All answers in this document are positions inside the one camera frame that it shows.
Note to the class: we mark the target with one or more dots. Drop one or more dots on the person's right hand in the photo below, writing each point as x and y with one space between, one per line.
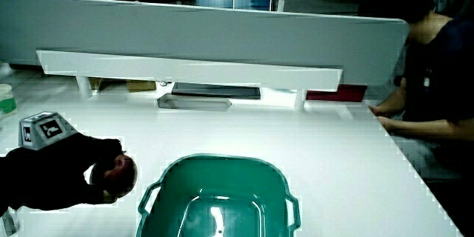
70 170

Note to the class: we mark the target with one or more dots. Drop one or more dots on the red apple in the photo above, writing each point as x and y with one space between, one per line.
120 177

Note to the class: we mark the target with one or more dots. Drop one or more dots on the person's right forearm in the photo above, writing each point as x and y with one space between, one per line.
15 181

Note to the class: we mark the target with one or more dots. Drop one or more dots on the white desk shelf riser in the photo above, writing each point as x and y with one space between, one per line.
185 70

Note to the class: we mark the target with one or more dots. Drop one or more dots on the white desk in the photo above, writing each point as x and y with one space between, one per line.
296 163

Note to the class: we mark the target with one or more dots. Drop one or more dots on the clear plastic object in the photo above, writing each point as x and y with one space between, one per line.
9 222

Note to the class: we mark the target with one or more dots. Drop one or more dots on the green and white cup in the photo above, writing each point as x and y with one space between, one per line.
6 100

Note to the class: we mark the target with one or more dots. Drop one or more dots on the brown cardboard box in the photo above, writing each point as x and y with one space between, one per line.
140 85

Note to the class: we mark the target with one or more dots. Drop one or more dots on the grey flat tray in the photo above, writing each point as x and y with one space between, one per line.
192 103

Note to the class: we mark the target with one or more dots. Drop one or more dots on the green plastic basin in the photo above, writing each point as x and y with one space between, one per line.
222 177

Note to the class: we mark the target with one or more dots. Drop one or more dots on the black flat tray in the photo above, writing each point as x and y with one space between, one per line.
215 91

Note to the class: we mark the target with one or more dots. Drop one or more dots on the grey partition panel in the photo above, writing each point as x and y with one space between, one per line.
222 33

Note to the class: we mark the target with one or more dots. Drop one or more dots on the red flat box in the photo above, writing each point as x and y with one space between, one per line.
340 94

